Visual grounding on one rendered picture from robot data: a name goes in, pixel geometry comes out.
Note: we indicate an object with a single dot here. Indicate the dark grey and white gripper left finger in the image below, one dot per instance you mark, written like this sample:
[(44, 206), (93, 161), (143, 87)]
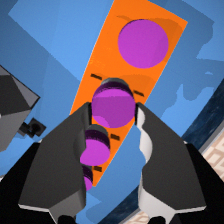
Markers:
[(48, 181)]

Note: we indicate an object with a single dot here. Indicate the orange tube rack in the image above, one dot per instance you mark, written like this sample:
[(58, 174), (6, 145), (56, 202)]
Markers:
[(106, 62)]

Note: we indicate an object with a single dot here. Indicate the black table edge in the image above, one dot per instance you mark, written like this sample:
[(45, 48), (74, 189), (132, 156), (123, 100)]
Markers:
[(202, 150)]

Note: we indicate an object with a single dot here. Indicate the white button housing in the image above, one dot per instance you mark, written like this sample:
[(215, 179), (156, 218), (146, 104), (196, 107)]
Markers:
[(14, 109)]

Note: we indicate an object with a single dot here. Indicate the purple round cap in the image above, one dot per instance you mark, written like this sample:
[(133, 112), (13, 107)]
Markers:
[(113, 105), (98, 148), (142, 43), (88, 176)]

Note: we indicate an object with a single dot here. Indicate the blue flat work mat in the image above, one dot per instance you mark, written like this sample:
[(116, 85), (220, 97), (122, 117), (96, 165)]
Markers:
[(47, 44)]

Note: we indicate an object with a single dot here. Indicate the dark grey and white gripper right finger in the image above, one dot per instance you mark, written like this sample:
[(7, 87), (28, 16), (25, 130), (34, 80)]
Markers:
[(176, 182)]

